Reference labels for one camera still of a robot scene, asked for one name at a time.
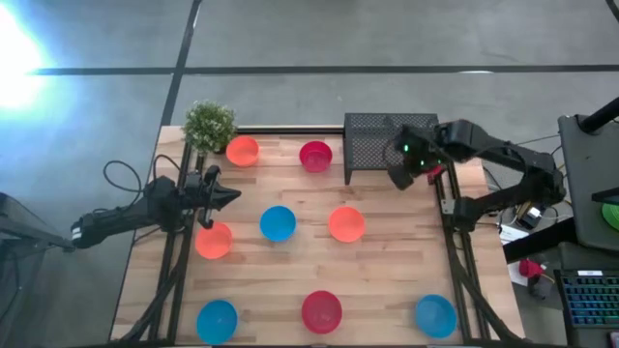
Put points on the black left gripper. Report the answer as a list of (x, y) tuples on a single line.
[(200, 195)]

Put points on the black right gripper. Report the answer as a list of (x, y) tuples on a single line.
[(400, 176)]

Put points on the red mini bowl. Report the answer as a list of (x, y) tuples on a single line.
[(321, 312), (315, 157), (436, 172)]

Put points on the orange mini bowl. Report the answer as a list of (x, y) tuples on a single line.
[(243, 152), (215, 242), (346, 224)]

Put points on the blue mini bowl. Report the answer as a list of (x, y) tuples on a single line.
[(216, 322), (277, 223), (435, 316)]

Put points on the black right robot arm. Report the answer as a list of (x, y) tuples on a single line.
[(508, 152)]

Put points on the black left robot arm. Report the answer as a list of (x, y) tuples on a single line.
[(121, 217)]

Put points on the black perforated metal shelf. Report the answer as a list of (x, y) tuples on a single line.
[(372, 145)]

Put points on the green artificial potted plant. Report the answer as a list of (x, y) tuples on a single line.
[(209, 126)]

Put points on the white paper sheet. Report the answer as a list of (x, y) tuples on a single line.
[(512, 234)]

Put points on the black power adapter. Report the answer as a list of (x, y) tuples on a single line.
[(532, 215)]

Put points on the black desk beam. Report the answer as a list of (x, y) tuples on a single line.
[(537, 246)]

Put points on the red cloth object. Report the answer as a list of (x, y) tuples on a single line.
[(529, 268)]

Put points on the dark side desk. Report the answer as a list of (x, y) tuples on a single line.
[(585, 169)]

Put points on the black metal side stand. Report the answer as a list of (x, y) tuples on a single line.
[(24, 227)]

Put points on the black pole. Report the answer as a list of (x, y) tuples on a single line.
[(602, 116)]

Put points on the green spool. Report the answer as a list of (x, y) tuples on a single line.
[(612, 216)]

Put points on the black backlit keyboard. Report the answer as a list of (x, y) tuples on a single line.
[(590, 299)]

